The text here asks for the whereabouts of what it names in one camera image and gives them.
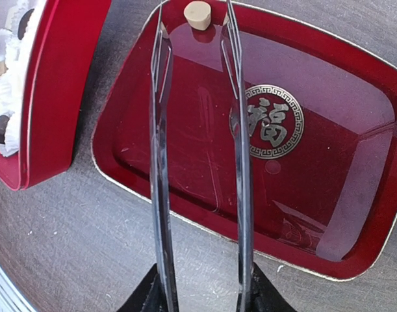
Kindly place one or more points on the white paper liners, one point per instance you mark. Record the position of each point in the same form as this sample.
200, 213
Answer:
16, 54

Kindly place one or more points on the dark red lacquer tray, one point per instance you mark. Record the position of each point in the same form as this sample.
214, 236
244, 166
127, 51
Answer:
323, 142

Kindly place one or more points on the dark brown chocolate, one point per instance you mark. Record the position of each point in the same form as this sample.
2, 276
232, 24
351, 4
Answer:
23, 23

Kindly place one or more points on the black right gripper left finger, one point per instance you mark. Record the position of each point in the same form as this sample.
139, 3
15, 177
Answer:
147, 297

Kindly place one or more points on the red tin box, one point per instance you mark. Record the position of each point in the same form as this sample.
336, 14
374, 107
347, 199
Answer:
61, 56

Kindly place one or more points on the metal serving tongs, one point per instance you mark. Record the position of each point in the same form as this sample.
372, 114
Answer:
199, 137

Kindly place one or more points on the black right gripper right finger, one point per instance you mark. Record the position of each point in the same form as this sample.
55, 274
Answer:
264, 296

